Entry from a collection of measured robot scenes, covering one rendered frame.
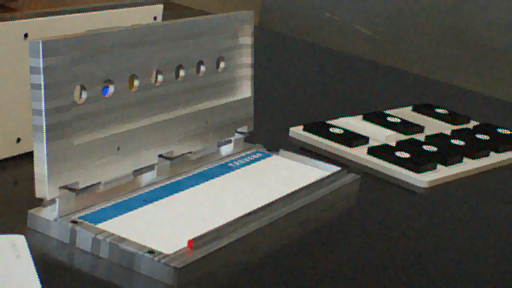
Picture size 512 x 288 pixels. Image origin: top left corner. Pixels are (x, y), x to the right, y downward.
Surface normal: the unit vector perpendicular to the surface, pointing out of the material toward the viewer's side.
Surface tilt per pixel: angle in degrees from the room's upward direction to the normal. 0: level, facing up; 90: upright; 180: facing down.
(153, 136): 81
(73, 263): 0
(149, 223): 0
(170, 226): 0
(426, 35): 90
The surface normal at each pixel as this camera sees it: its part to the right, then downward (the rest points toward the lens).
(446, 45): -0.65, 0.14
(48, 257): 0.14, -0.95
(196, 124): 0.86, 0.11
